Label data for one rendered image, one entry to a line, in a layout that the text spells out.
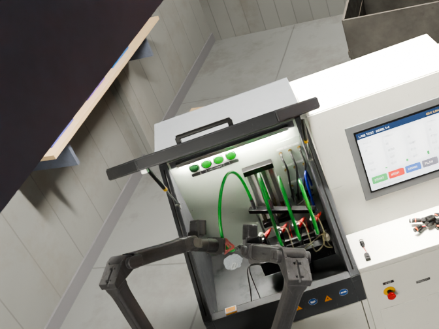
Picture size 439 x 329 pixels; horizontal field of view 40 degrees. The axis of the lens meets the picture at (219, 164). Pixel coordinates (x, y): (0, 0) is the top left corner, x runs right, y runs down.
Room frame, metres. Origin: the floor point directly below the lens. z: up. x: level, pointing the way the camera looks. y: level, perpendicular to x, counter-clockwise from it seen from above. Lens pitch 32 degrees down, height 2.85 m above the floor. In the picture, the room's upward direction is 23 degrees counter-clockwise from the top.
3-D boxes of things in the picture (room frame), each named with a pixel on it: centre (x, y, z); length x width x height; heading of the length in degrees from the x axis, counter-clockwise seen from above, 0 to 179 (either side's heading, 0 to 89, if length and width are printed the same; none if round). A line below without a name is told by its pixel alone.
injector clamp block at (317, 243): (2.06, -0.17, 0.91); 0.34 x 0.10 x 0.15; 83
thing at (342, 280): (1.84, -0.02, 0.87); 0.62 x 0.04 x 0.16; 83
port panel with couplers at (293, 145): (2.31, -0.32, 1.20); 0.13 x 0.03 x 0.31; 83
